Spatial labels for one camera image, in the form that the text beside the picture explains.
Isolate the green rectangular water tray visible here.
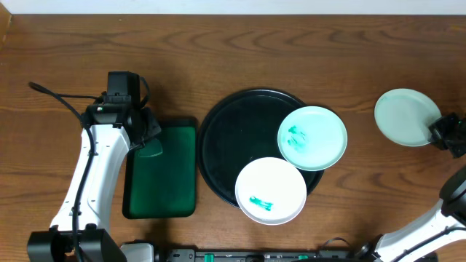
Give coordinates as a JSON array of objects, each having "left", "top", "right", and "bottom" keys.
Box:
[{"left": 122, "top": 117, "right": 197, "bottom": 219}]

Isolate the round black tray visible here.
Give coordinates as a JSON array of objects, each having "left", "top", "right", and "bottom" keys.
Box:
[{"left": 197, "top": 88, "right": 305, "bottom": 207}]

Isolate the white stained plate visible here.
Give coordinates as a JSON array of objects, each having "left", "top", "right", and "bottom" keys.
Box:
[{"left": 235, "top": 157, "right": 307, "bottom": 226}]

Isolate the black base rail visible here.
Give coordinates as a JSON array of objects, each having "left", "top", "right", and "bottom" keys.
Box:
[{"left": 163, "top": 249, "right": 357, "bottom": 262}]

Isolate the mint green stained plate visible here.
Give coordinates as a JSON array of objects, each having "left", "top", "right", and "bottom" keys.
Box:
[{"left": 277, "top": 106, "right": 348, "bottom": 171}]

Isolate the green and yellow sponge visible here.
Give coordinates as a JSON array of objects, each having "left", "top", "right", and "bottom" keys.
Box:
[{"left": 137, "top": 138, "right": 163, "bottom": 158}]

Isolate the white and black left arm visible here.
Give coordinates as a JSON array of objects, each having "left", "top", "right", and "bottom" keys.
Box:
[{"left": 27, "top": 103, "right": 161, "bottom": 261}]

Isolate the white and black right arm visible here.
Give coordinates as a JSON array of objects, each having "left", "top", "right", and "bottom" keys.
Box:
[{"left": 352, "top": 113, "right": 465, "bottom": 262}]

